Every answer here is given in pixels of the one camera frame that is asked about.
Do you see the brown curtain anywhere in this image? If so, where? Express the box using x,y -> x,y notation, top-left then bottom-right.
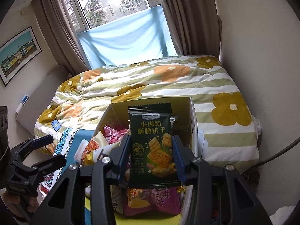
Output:
32,0 -> 92,76
155,0 -> 223,57

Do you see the orange yellow snack bag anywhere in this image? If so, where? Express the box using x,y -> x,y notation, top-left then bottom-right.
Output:
80,131 -> 122,167

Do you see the pink snack packet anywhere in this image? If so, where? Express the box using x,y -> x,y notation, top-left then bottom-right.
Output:
104,125 -> 130,146

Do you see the framed wall poster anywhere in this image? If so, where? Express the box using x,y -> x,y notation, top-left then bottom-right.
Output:
0,26 -> 43,88

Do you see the yellow-green cardboard box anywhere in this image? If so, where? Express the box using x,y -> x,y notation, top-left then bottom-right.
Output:
83,96 -> 209,225

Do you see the white framed window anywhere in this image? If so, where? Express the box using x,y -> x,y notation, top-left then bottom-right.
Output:
58,0 -> 163,33

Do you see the floral striped blanket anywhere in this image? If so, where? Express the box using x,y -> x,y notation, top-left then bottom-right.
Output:
34,55 -> 260,172

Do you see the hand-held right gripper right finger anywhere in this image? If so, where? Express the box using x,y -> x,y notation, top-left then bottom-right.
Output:
172,135 -> 272,225

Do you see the pink food-print snack bag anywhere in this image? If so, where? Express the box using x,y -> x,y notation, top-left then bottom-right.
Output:
124,185 -> 181,217

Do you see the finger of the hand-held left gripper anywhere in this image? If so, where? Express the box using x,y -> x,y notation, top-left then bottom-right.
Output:
10,135 -> 55,163
17,154 -> 68,183

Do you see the white black-lettered snack bag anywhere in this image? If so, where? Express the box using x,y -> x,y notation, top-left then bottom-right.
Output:
110,185 -> 129,215

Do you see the white cloth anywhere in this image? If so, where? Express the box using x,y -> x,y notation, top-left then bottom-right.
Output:
269,205 -> 299,225

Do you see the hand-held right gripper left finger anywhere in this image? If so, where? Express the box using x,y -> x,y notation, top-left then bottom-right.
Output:
29,135 -> 132,225

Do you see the teal patterned mat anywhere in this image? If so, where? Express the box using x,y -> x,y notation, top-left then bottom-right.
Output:
39,127 -> 100,195

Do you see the person's left hand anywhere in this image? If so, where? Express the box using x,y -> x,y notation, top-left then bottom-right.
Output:
3,192 -> 38,222

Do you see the light blue window cloth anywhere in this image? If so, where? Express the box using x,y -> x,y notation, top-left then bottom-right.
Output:
77,6 -> 181,70

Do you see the black cable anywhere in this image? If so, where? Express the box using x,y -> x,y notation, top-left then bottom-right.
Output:
257,138 -> 300,168

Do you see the dark green cracker packet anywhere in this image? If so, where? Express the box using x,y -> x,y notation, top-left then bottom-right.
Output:
128,102 -> 181,189

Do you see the grey bed headboard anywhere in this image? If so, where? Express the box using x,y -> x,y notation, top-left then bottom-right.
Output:
15,64 -> 72,137

